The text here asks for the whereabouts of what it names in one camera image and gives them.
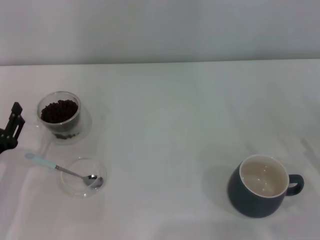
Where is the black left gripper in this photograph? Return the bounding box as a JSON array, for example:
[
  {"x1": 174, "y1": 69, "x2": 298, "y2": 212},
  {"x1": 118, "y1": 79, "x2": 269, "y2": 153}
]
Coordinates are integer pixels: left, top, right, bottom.
[{"x1": 0, "y1": 101, "x2": 26, "y2": 155}]

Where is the blue-handled metal spoon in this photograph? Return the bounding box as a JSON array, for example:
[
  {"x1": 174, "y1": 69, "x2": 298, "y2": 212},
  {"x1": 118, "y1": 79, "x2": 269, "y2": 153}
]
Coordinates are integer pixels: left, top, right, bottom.
[{"x1": 24, "y1": 152, "x2": 104, "y2": 189}]

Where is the clear glass saucer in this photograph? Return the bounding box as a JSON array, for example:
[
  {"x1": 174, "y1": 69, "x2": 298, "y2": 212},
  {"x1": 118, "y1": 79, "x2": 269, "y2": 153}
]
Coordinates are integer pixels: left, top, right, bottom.
[{"x1": 59, "y1": 156, "x2": 108, "y2": 200}]

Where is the dark blue ceramic mug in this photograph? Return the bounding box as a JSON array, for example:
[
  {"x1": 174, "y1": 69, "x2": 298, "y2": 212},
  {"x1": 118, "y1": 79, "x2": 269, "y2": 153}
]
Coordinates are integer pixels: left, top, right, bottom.
[{"x1": 226, "y1": 154, "x2": 305, "y2": 219}]

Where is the coffee bean heap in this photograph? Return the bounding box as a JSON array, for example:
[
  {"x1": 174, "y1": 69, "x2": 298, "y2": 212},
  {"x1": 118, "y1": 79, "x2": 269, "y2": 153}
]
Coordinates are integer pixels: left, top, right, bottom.
[{"x1": 40, "y1": 99, "x2": 79, "y2": 140}]

